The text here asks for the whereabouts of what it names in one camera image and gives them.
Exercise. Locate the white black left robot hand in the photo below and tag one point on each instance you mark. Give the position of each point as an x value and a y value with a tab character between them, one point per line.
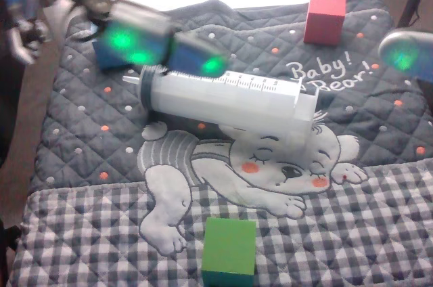
142	29

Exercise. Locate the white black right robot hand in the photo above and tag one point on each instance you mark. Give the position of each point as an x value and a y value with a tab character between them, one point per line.
406	53

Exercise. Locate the large clear plastic syringe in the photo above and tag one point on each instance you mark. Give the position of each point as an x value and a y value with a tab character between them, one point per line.
220	101

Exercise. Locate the blue cube block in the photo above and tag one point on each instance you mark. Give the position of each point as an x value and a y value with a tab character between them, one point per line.
108	61

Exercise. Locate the red cube block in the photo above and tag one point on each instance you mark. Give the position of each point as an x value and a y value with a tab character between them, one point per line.
323	19

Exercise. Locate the grey bear print quilt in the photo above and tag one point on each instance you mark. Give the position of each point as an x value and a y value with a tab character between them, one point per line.
101	233

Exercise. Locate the green cube block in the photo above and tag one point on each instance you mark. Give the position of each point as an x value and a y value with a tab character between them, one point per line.
228	246

